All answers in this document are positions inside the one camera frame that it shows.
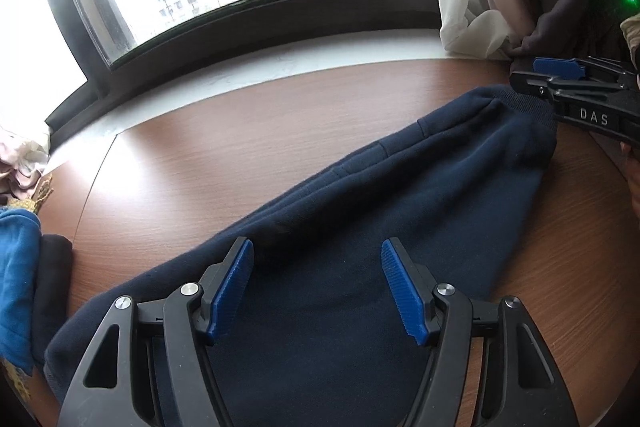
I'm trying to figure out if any person's right hand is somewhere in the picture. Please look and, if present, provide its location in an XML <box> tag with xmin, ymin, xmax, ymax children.
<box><xmin>620</xmin><ymin>142</ymin><xmax>640</xmax><ymax>217</ymax></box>

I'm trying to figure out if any folded black garment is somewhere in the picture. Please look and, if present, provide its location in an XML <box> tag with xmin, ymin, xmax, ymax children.
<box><xmin>32</xmin><ymin>234</ymin><xmax>74</xmax><ymax>373</ymax></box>

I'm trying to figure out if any folded blue garment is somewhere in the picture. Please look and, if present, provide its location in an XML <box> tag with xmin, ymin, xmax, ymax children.
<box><xmin>1</xmin><ymin>209</ymin><xmax>41</xmax><ymax>375</ymax></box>

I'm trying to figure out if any yellow plaid fringed blanket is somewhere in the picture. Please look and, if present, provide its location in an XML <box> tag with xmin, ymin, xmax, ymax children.
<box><xmin>1</xmin><ymin>176</ymin><xmax>52</xmax><ymax>404</ymax></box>

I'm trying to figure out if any left pink curtain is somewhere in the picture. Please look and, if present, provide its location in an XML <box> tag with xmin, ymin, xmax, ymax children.
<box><xmin>1</xmin><ymin>122</ymin><xmax>50</xmax><ymax>207</ymax></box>

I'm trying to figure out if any black window frame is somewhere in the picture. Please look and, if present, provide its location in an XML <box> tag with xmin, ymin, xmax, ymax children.
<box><xmin>46</xmin><ymin>0</ymin><xmax>442</xmax><ymax>147</ymax></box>

